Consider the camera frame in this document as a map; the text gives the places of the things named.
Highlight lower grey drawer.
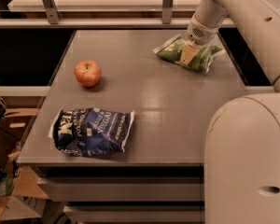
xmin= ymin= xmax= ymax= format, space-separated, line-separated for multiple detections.
xmin=63 ymin=205 xmax=204 ymax=224

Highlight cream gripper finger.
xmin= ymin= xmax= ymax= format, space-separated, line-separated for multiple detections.
xmin=180 ymin=42 xmax=198 ymax=65

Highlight green jalapeno chip bag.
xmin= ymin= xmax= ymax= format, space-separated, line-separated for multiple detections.
xmin=153 ymin=35 xmax=225 ymax=73

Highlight blue chip bag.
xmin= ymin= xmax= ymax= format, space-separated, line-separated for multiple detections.
xmin=49 ymin=107 xmax=134 ymax=157

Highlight grey drawer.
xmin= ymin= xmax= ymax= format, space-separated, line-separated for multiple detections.
xmin=37 ymin=177 xmax=204 ymax=202
xmin=63 ymin=205 xmax=204 ymax=224

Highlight metal railing frame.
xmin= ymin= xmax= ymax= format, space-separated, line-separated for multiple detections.
xmin=0 ymin=0 xmax=237 ymax=30

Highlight brown cardboard box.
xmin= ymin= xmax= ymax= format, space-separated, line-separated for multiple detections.
xmin=0 ymin=108 xmax=49 ymax=220

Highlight red apple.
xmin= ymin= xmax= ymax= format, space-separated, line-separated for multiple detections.
xmin=75 ymin=60 xmax=102 ymax=87

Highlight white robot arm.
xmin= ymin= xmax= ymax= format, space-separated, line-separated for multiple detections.
xmin=189 ymin=0 xmax=280 ymax=224

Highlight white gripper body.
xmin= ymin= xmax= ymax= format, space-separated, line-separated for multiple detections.
xmin=187 ymin=15 xmax=218 ymax=45

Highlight upper grey drawer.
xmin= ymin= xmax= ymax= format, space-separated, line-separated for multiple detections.
xmin=37 ymin=177 xmax=204 ymax=202

